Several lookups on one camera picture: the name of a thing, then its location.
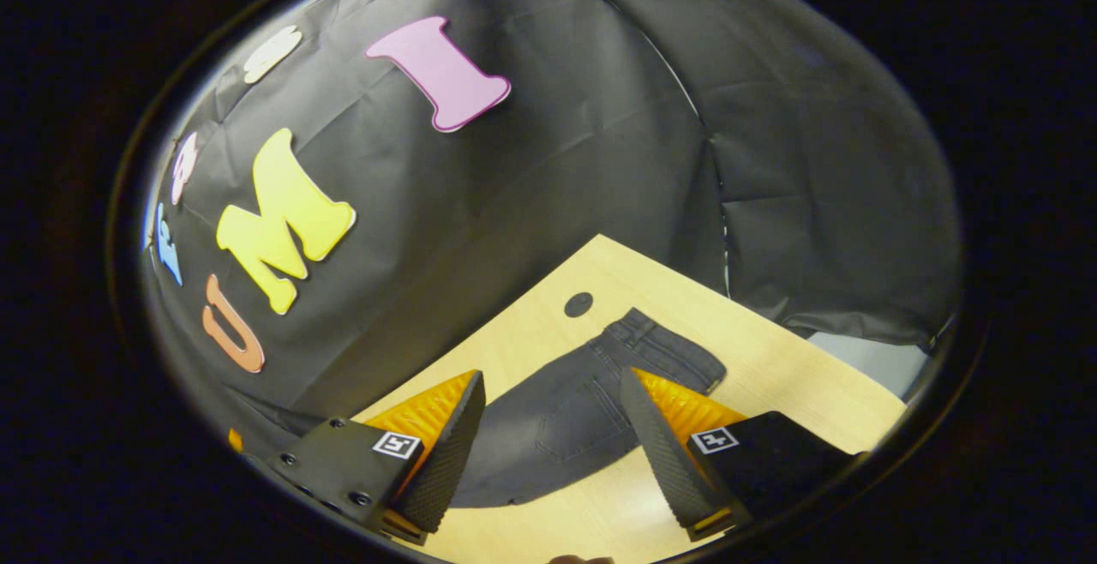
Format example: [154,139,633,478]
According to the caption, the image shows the black backdrop cloth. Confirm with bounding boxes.
[141,0,962,462]

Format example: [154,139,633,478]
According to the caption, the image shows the black jeans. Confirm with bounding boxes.
[448,307,728,510]

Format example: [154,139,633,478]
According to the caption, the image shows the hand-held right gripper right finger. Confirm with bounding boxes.
[619,367,865,543]

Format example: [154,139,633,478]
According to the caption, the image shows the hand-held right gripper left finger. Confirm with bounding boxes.
[264,369,488,546]

